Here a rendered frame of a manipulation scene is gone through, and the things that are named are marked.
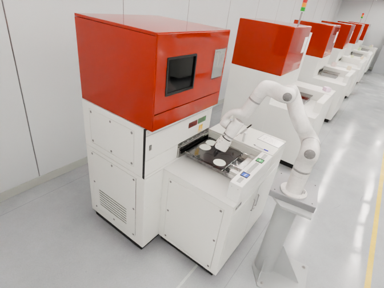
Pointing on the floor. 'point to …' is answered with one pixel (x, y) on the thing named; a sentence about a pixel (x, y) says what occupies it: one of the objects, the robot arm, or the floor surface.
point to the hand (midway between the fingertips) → (215, 153)
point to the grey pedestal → (279, 251)
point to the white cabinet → (208, 219)
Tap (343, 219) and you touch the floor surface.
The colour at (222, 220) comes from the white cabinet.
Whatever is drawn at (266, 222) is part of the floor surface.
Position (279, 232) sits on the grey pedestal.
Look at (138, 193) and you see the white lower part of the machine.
